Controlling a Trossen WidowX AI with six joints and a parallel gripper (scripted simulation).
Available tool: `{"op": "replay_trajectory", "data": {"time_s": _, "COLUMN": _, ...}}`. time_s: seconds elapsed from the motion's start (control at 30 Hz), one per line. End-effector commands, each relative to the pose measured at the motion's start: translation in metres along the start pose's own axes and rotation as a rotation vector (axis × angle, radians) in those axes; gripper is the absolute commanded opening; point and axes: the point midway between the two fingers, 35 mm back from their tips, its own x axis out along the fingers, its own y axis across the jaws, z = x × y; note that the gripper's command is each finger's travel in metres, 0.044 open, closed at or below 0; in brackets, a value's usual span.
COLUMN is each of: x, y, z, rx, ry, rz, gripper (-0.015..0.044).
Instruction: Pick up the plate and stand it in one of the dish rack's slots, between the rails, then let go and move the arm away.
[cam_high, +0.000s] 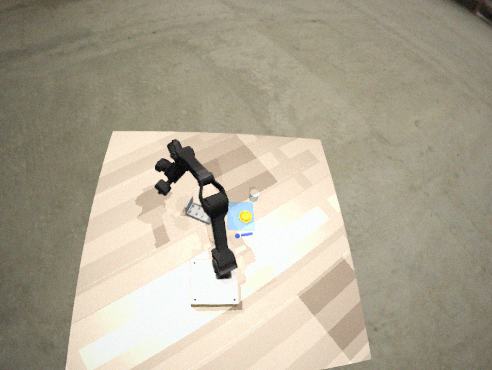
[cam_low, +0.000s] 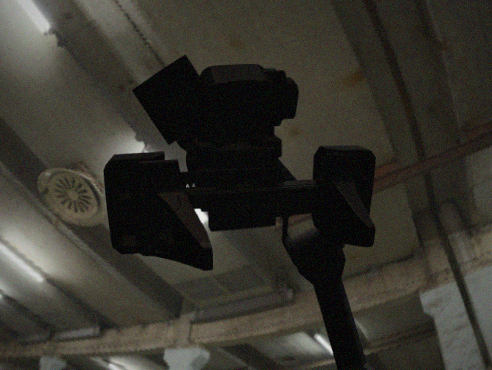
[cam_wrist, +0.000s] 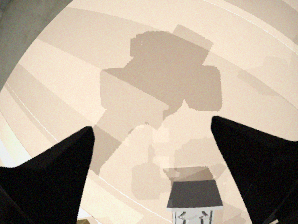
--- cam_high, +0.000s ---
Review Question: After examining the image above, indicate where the light blue flat mat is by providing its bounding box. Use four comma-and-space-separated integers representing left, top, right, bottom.
227, 202, 255, 231

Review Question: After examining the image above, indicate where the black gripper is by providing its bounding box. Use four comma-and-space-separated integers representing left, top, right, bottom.
154, 165, 186, 196

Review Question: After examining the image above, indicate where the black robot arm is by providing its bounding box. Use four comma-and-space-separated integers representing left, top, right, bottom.
155, 139, 238, 279

